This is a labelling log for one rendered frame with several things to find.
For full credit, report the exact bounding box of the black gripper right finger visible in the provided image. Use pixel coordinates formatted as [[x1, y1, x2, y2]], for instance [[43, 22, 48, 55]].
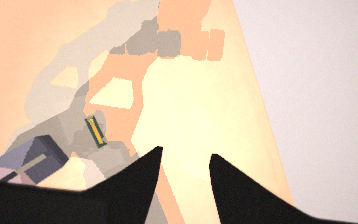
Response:
[[209, 153, 358, 224]]

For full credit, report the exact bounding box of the dark green rectangular frame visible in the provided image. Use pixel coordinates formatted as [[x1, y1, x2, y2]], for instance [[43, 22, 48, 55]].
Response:
[[84, 115, 107, 149]]

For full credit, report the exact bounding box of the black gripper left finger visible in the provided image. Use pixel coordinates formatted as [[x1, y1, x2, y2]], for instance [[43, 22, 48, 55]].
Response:
[[0, 146, 163, 224]]

